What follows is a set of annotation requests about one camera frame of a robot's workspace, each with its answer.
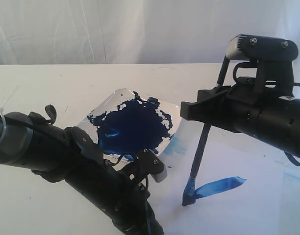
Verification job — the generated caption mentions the black paintbrush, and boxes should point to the black paintbrush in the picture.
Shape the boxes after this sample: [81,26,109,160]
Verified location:
[182,57,230,207]

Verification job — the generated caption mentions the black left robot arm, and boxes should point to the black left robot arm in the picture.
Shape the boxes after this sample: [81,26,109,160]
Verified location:
[0,105,165,235]

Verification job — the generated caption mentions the white zip tie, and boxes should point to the white zip tie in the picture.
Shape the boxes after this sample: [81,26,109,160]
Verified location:
[0,85,20,143]

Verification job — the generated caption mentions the white backdrop curtain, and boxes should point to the white backdrop curtain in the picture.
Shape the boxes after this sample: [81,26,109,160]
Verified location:
[0,0,300,65]

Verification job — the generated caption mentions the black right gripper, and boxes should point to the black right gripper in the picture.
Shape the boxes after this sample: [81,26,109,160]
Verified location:
[180,60,296,134]

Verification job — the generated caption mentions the white paper sheet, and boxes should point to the white paper sheet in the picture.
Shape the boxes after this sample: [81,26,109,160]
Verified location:
[149,140,284,235]

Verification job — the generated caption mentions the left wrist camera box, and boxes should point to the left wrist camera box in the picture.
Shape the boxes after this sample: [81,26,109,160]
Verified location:
[130,149,167,183]

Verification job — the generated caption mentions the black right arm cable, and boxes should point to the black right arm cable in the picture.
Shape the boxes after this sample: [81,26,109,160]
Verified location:
[283,151,300,166]

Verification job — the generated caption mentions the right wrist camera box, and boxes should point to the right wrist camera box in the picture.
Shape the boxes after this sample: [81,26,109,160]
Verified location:
[225,34,299,62]

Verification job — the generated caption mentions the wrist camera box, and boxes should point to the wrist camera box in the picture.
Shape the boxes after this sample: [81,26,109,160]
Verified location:
[130,149,167,183]
[225,34,299,62]

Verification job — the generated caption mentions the white square paint dish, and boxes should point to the white square paint dish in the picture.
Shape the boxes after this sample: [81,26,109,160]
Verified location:
[78,89,185,168]

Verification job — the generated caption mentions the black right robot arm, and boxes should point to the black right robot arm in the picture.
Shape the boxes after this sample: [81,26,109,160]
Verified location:
[180,60,300,158]

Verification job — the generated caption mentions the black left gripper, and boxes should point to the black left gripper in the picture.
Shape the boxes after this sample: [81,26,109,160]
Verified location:
[65,160,164,235]

